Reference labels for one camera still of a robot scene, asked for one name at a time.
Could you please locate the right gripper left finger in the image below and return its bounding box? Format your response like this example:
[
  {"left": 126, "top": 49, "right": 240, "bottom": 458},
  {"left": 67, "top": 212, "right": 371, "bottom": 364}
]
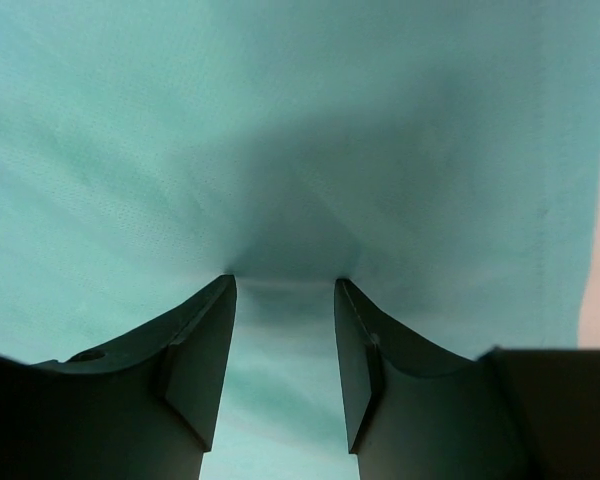
[{"left": 0, "top": 275, "right": 237, "bottom": 479}]

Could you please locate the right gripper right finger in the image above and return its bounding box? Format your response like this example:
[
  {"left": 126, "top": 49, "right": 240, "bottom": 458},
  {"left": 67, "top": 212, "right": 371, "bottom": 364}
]
[{"left": 334, "top": 279, "right": 600, "bottom": 479}]

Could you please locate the teal t shirt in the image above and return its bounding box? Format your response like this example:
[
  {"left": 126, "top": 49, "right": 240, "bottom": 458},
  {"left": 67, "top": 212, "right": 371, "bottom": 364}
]
[{"left": 0, "top": 1, "right": 600, "bottom": 479}]

